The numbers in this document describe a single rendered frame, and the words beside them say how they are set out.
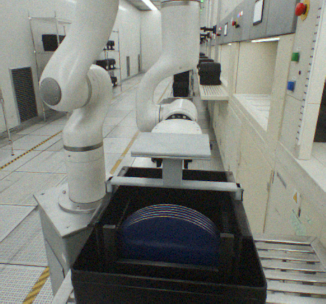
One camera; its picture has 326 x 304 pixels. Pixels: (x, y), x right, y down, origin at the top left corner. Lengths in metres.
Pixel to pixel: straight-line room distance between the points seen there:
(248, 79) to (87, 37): 1.91
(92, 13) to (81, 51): 0.09
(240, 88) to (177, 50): 1.88
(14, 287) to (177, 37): 1.59
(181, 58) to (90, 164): 0.42
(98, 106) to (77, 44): 0.20
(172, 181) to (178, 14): 0.36
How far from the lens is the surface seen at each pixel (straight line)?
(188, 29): 0.62
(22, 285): 1.84
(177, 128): 0.52
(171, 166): 0.44
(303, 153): 1.02
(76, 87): 0.73
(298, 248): 0.79
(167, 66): 0.62
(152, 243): 0.45
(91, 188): 0.87
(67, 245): 0.83
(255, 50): 2.47
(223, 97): 2.64
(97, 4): 0.72
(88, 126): 0.81
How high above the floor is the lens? 1.23
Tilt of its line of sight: 19 degrees down
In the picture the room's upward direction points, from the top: straight up
